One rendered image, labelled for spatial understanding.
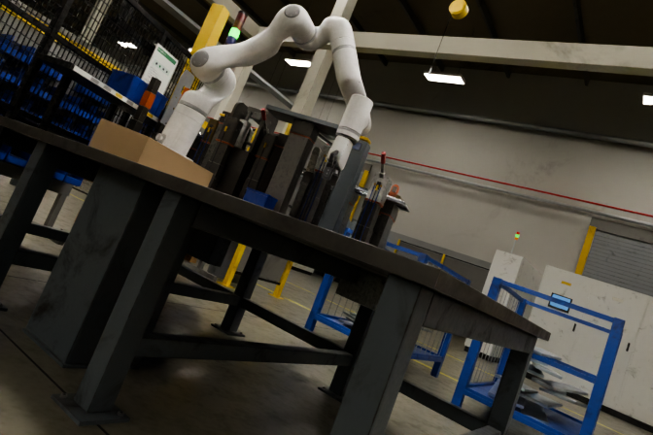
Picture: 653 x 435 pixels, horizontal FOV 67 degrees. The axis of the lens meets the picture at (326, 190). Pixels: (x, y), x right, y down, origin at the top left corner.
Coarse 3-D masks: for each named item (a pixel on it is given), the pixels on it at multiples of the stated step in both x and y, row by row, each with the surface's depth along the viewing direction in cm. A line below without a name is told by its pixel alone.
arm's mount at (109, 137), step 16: (96, 128) 182; (112, 128) 176; (96, 144) 178; (112, 144) 173; (128, 144) 168; (144, 144) 164; (160, 144) 168; (144, 160) 164; (160, 160) 169; (176, 160) 174; (176, 176) 176; (192, 176) 182; (208, 176) 188
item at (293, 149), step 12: (300, 120) 209; (300, 132) 208; (312, 132) 207; (288, 144) 208; (300, 144) 207; (312, 144) 212; (288, 156) 207; (300, 156) 205; (276, 168) 207; (288, 168) 206; (300, 168) 209; (276, 180) 206; (288, 180) 204; (276, 192) 204; (288, 192) 205; (276, 204) 203; (288, 204) 208
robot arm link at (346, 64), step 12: (336, 48) 178; (348, 48) 176; (336, 60) 177; (348, 60) 175; (336, 72) 177; (348, 72) 173; (360, 72) 177; (348, 84) 175; (360, 84) 177; (348, 96) 180
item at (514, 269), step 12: (504, 252) 925; (492, 264) 931; (504, 264) 918; (516, 264) 906; (528, 264) 942; (492, 276) 924; (504, 276) 911; (516, 276) 900; (528, 276) 959; (540, 276) 1035; (516, 300) 933; (528, 300) 998; (528, 312) 1018; (468, 348) 905; (492, 360) 903
